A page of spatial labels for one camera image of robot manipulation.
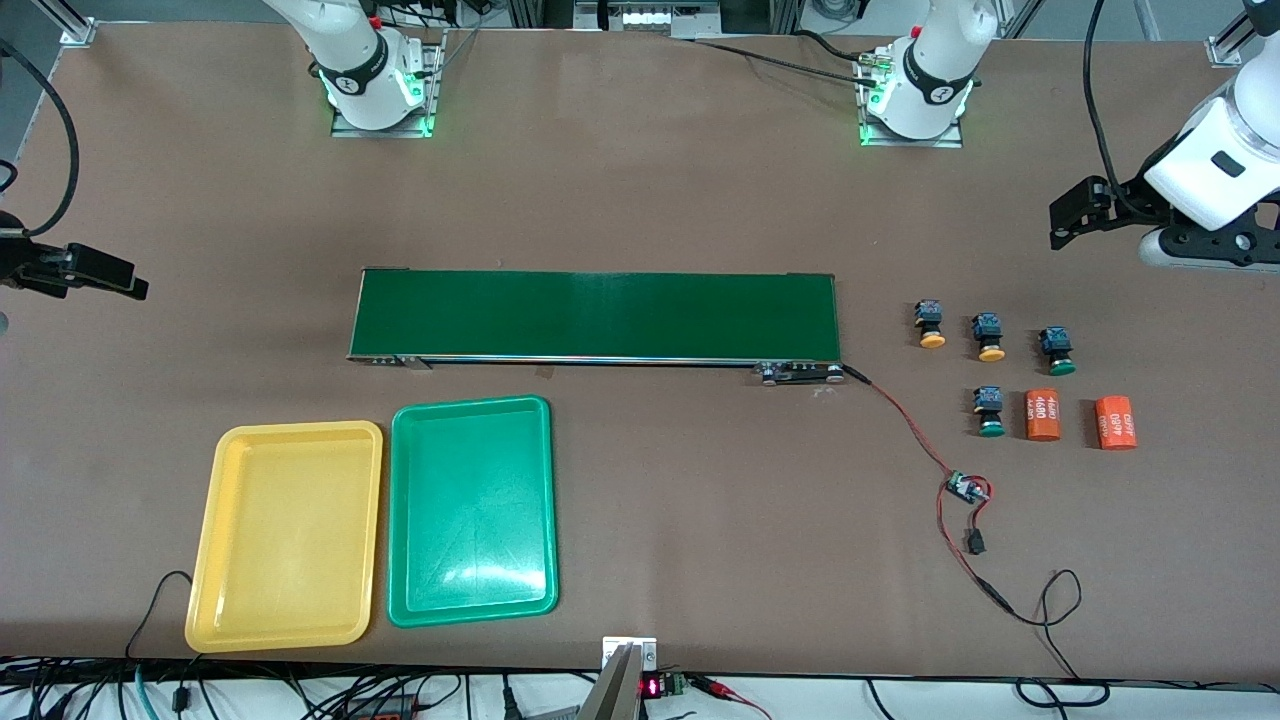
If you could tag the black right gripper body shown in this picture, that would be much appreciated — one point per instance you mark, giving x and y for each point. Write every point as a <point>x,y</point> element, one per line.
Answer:
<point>22,262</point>

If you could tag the green mushroom push button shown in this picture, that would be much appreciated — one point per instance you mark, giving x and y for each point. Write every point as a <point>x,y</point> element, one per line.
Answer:
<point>1056,345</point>
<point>989,402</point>

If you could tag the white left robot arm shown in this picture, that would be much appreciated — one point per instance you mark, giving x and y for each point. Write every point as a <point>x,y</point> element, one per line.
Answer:
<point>930,80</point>

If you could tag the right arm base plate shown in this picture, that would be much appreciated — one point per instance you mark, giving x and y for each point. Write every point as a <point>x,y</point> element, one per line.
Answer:
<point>436,100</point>

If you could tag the green conveyor belt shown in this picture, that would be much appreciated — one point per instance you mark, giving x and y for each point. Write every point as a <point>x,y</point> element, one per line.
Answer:
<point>600,315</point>

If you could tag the yellow plastic tray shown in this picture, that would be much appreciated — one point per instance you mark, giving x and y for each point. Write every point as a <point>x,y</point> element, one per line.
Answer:
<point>285,540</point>

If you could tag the aluminium frame profile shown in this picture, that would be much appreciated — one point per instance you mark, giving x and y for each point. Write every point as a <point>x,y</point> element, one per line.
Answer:
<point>1225,45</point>
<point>75,28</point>

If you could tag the yellow mushroom push button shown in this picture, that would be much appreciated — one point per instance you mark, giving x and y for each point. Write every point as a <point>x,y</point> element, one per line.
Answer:
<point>989,328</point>
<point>931,340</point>

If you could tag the green plastic tray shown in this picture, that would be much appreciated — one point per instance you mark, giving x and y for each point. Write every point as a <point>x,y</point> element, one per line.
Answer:
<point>470,560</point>

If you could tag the black inline plug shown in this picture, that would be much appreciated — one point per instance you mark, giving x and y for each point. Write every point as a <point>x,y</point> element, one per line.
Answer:
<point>975,543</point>

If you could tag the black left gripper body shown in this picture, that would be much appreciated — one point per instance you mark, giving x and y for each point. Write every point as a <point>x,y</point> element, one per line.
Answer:
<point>1127,195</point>

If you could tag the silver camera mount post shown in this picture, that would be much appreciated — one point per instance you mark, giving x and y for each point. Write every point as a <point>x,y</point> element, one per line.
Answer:
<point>615,690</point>

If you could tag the red black power lead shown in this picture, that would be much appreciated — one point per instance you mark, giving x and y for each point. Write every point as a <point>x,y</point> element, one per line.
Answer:
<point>940,520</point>

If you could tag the metal box with white label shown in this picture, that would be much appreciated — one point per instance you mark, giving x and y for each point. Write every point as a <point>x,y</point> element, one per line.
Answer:
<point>650,18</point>

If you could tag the red digit display module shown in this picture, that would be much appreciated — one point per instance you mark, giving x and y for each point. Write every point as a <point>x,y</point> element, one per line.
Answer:
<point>652,687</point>

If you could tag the orange printed cylinder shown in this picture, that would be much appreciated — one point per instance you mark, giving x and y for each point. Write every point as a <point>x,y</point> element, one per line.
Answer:
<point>1116,423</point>
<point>1042,415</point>

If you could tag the small controller circuit board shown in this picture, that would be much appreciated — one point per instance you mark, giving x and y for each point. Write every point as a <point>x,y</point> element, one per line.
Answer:
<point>965,487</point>

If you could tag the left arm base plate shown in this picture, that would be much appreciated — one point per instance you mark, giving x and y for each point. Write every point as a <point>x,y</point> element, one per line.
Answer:
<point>940,142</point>

